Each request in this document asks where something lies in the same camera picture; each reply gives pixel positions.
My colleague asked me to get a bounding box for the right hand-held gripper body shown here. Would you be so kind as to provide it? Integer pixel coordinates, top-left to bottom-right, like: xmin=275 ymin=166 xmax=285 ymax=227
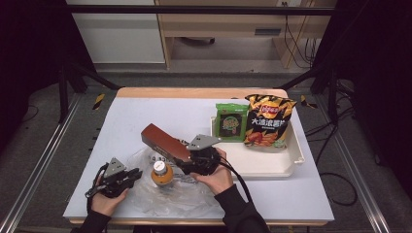
xmin=176 ymin=133 xmax=224 ymax=177

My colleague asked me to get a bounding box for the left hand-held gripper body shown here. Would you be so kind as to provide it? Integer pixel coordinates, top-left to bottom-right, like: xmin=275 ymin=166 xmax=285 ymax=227
xmin=85 ymin=156 xmax=130 ymax=199

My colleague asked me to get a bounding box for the orange drink bottle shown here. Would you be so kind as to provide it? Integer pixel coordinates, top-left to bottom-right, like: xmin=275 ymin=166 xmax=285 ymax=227
xmin=150 ymin=159 xmax=175 ymax=186

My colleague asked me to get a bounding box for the reddish brown box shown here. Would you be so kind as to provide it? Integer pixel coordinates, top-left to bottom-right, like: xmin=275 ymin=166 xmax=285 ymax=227
xmin=140 ymin=122 xmax=192 ymax=163

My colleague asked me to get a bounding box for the clear plastic bag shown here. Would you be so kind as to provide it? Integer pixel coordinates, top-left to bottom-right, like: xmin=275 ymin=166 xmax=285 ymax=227
xmin=125 ymin=145 xmax=224 ymax=217

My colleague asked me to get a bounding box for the green seaweed snack pack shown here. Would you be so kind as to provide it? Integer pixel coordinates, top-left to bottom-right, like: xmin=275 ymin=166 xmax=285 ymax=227
xmin=215 ymin=102 xmax=250 ymax=144

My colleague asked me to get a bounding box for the white plastic tray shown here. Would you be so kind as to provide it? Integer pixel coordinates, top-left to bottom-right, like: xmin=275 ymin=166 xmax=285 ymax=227
xmin=210 ymin=116 xmax=306 ymax=179

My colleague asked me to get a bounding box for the black and yellow chips bag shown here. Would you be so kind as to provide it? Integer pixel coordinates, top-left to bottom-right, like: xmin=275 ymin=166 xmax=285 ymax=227
xmin=243 ymin=93 xmax=297 ymax=150

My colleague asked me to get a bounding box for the person's right hand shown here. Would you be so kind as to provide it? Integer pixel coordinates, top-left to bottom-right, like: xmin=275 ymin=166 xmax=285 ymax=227
xmin=189 ymin=147 xmax=235 ymax=196

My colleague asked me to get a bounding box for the person's left hand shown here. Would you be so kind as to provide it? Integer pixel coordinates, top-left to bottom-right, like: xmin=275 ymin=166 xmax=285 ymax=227
xmin=90 ymin=185 xmax=130 ymax=217

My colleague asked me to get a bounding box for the yellow and black floor tape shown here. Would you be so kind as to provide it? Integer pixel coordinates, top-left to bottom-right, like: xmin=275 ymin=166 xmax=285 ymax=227
xmin=299 ymin=94 xmax=319 ymax=110
xmin=92 ymin=92 xmax=106 ymax=111

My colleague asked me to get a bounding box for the black stand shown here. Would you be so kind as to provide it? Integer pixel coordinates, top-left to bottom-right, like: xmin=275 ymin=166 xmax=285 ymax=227
xmin=57 ymin=61 xmax=121 ymax=124
xmin=278 ymin=64 xmax=339 ymax=125

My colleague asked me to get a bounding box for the white cabinet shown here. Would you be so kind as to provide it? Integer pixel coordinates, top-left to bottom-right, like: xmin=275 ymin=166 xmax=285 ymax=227
xmin=66 ymin=0 xmax=166 ymax=64

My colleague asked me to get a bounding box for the beige wooden desk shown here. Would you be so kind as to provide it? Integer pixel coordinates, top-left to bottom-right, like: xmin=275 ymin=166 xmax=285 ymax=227
xmin=154 ymin=0 xmax=338 ymax=70

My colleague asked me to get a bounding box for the black horizontal bar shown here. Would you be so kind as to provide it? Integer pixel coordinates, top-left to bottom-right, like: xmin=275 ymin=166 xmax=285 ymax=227
xmin=62 ymin=4 xmax=336 ymax=17

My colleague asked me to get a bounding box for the black curtain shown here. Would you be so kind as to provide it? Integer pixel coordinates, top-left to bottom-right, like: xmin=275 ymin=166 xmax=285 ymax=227
xmin=324 ymin=0 xmax=412 ymax=195
xmin=0 ymin=0 xmax=95 ymax=153

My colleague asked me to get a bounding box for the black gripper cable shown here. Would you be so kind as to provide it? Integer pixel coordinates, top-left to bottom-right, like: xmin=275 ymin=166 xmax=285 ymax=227
xmin=86 ymin=163 xmax=110 ymax=215
xmin=218 ymin=154 xmax=254 ymax=203

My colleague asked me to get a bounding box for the aluminium floor rail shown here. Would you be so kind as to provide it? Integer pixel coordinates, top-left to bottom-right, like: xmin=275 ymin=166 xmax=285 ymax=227
xmin=315 ymin=93 xmax=393 ymax=233
xmin=0 ymin=93 xmax=82 ymax=233

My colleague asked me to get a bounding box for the black desk cable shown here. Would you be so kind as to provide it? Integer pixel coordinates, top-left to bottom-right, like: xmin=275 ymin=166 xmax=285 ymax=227
xmin=283 ymin=1 xmax=320 ymax=69

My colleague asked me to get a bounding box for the black floor cable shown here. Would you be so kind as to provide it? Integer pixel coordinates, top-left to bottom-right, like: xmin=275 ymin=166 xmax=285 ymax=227
xmin=315 ymin=125 xmax=359 ymax=207

